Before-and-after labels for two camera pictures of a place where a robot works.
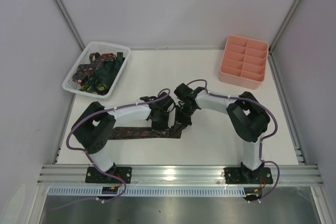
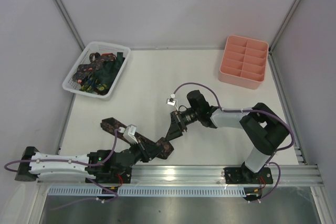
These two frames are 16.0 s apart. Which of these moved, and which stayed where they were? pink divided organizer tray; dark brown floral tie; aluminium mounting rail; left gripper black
Moved: left gripper black; dark brown floral tie
Stayed: aluminium mounting rail; pink divided organizer tray
